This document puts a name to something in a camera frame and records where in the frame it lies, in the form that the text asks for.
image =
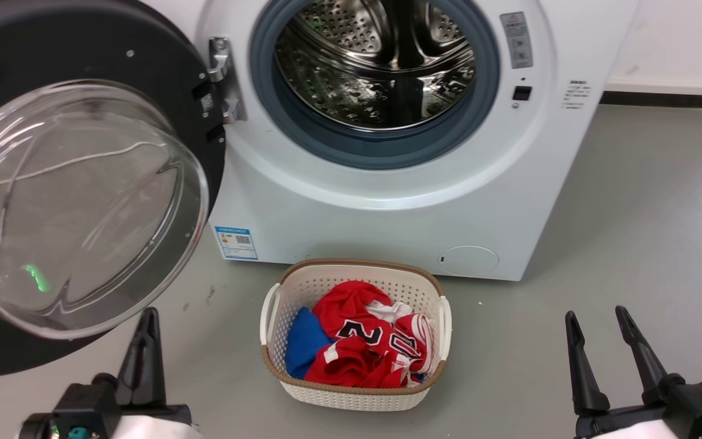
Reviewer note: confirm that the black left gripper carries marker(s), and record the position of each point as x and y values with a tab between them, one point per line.
95	405

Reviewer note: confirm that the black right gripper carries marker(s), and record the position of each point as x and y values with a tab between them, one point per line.
698	408

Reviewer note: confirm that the black round glass washer door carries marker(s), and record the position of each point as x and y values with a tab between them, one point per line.
113	49

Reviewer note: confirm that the white front-load washing machine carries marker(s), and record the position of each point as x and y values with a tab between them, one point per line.
357	231

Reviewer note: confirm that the metal door hinge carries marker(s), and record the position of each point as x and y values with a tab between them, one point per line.
220	64

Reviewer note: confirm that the blue energy label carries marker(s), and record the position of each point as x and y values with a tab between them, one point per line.
236	243

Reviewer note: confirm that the blue cloth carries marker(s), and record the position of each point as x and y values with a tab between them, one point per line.
305	341

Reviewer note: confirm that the round white drain filter cover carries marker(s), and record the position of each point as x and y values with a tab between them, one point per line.
468	261

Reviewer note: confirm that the cream perforated laundry basket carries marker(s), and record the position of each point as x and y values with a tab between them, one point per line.
357	399

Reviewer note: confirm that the red basketball jersey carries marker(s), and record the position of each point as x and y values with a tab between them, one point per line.
351	305

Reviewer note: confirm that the grey warning sticker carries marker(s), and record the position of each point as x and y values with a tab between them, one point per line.
517	39

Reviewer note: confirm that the steel perforated washer drum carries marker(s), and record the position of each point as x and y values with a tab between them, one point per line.
339	79

